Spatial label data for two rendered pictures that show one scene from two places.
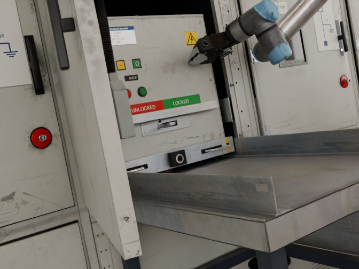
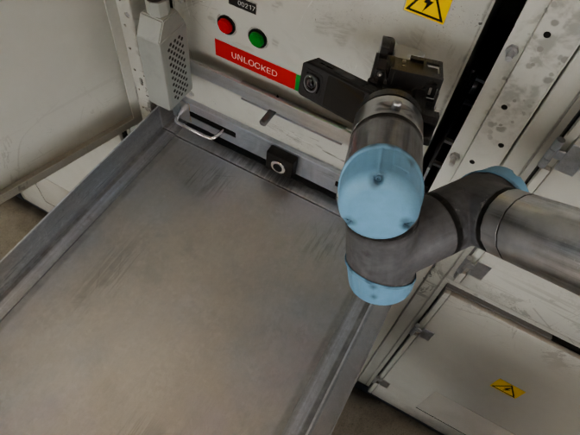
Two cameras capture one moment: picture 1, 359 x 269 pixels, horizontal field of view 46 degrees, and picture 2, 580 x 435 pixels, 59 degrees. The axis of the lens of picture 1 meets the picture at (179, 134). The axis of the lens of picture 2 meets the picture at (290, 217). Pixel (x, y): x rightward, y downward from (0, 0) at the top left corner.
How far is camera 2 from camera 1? 1.38 m
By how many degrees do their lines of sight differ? 69
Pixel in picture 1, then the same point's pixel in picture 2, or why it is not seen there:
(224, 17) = (557, 13)
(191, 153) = (315, 172)
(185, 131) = (323, 140)
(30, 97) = not seen: outside the picture
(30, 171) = not seen: hidden behind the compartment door
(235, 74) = (482, 149)
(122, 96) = (149, 51)
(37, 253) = not seen: hidden behind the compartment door
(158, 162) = (254, 143)
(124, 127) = (152, 91)
